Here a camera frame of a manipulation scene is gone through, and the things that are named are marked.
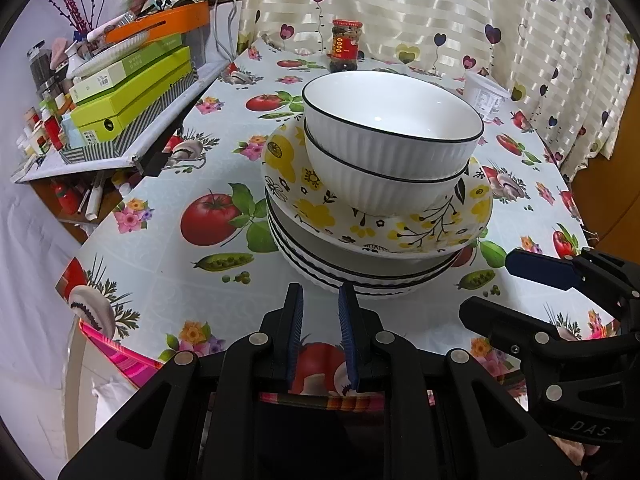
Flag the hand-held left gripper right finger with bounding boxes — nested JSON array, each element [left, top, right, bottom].
[[337, 284, 583, 480]]

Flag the white side board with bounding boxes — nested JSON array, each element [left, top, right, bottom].
[[11, 57, 236, 184]]

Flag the dark glass jar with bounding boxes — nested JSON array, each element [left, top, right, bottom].
[[27, 45, 53, 92]]

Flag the white ribbed bowl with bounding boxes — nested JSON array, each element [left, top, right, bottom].
[[303, 125, 471, 217], [301, 71, 485, 181]]

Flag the yellow floral plate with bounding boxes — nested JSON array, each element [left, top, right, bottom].
[[261, 119, 494, 257]]

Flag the orange tray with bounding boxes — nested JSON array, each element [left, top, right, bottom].
[[105, 1, 210, 43]]

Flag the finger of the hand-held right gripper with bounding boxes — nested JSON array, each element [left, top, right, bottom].
[[459, 296, 557, 359], [505, 248, 592, 292]]

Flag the wooden cabinet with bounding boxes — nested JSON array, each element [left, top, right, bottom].
[[570, 125, 640, 261]]

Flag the heart print curtain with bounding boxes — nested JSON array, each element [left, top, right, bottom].
[[235, 0, 640, 182]]

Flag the group of small bottles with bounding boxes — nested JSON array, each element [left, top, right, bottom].
[[17, 104, 67, 162]]

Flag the purple decorative branches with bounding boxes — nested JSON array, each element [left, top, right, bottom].
[[40, 0, 108, 37]]

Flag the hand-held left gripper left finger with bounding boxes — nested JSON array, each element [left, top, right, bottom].
[[59, 282, 305, 480]]

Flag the red container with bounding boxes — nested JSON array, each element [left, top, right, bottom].
[[54, 182, 84, 217]]

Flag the lime green box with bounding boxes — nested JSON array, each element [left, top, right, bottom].
[[70, 57, 197, 143]]

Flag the red label sauce jar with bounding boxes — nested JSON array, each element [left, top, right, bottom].
[[329, 19, 362, 73]]

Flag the dark green flat box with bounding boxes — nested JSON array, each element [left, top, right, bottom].
[[117, 34, 183, 61]]

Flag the white cable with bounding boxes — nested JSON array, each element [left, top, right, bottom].
[[214, 0, 241, 61]]

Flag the pale green flat box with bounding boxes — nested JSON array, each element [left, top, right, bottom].
[[69, 46, 193, 104]]

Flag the vegetable print tablecloth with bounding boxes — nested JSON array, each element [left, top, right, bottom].
[[55, 45, 621, 411]]

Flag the white plastic tub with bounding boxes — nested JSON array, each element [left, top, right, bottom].
[[462, 71, 511, 121]]

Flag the striped box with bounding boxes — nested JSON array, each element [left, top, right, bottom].
[[60, 72, 199, 164]]

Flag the white rolled tube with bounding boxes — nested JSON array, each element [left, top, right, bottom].
[[84, 174, 107, 222]]

